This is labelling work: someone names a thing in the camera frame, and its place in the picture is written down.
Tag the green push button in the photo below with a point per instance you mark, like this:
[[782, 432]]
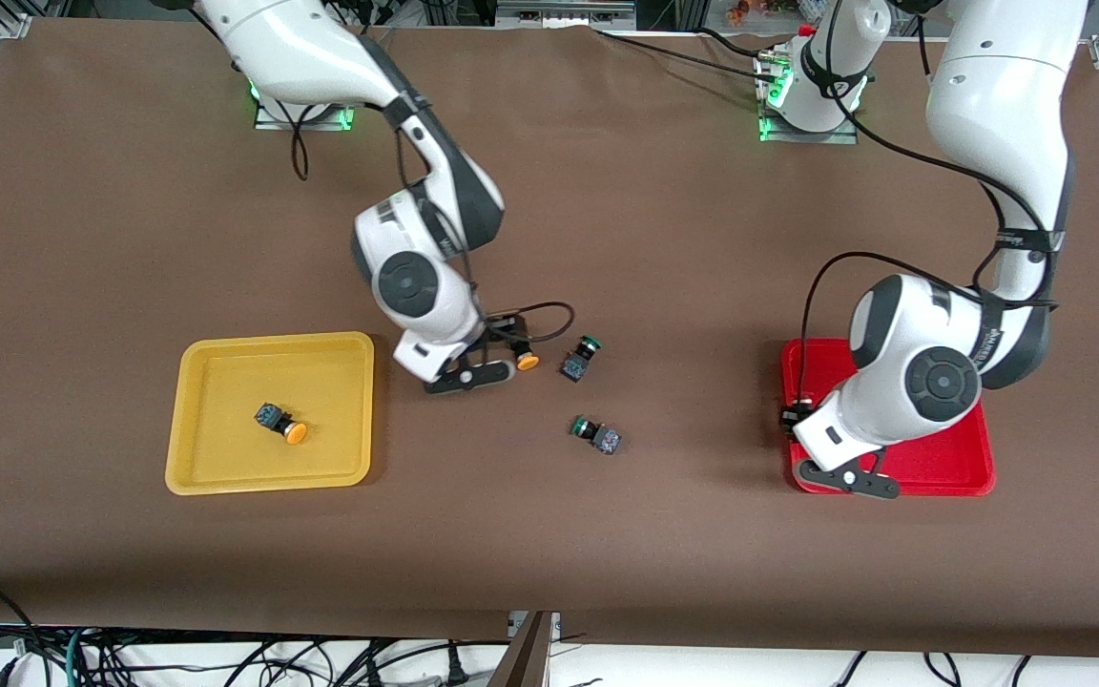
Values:
[[573, 365], [607, 441]]

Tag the black power plug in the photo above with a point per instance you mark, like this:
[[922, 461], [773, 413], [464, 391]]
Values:
[[457, 673]]

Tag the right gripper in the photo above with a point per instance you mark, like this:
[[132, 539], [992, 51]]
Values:
[[502, 336]]

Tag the brown table cover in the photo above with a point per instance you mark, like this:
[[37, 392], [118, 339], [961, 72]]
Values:
[[607, 239]]

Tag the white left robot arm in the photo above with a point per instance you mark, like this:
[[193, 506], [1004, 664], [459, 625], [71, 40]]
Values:
[[988, 95]]

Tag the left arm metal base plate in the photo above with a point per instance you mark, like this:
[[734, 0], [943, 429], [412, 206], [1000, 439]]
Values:
[[845, 136]]

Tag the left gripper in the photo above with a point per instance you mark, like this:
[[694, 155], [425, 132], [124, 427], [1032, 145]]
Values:
[[787, 418]]

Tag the white table bracket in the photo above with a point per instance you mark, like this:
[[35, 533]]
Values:
[[514, 625]]

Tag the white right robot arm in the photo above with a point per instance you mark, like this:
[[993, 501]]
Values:
[[301, 48]]

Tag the metal table post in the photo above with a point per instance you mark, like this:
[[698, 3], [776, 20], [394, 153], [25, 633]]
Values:
[[523, 663]]

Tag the yellow push button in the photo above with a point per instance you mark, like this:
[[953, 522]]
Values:
[[528, 362], [280, 423]]

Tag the red plastic tray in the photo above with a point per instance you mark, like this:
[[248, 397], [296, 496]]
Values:
[[950, 463]]

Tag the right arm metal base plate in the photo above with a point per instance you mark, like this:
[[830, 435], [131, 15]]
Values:
[[321, 122]]

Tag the aluminium corner bracket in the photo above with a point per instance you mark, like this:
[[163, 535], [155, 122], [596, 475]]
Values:
[[13, 26]]

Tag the yellow plastic tray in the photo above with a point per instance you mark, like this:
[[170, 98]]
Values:
[[321, 448]]

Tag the aluminium frame rail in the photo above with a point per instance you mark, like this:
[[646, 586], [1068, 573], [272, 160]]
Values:
[[564, 11]]

